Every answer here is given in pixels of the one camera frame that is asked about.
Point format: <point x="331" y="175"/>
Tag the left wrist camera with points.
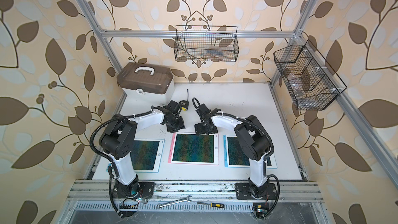
<point x="172" y="109"/>

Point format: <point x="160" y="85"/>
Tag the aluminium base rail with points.
<point x="94" y="195"/>

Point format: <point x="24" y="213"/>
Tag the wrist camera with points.
<point x="172" y="109"/>
<point x="203" y="111"/>

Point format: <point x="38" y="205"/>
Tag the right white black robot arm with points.
<point x="253" y="139"/>

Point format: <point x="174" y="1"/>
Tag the blue writing tablet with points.
<point x="233" y="153"/>
<point x="146" y="155"/>

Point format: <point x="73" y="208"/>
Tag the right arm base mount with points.
<point x="269" y="194"/>

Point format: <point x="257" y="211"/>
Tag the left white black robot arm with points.
<point x="119" y="135"/>

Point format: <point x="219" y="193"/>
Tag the pink writing tablet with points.
<point x="189" y="148"/>

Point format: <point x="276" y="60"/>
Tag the yellow black handle screwdriver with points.
<point x="216" y="205"/>

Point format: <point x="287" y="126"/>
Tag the silver wrench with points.
<point x="162" y="205"/>

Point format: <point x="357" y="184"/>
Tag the right black wire basket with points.
<point x="311" y="81"/>

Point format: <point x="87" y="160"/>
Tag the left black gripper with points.
<point x="181" y="126"/>

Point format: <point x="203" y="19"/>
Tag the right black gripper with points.
<point x="199" y="130"/>

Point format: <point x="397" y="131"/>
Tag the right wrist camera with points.
<point x="203" y="111"/>

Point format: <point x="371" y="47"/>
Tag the brown lid white toolbox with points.
<point x="147" y="82"/>

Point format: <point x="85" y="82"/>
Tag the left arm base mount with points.
<point x="125" y="200"/>

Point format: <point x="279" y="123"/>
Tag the back black wire basket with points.
<point x="206" y="43"/>

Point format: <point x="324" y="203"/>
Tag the yellow black tape measure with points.
<point x="184" y="104"/>

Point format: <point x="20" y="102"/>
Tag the black wire basket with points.
<point x="206" y="43"/>
<point x="311" y="81"/>

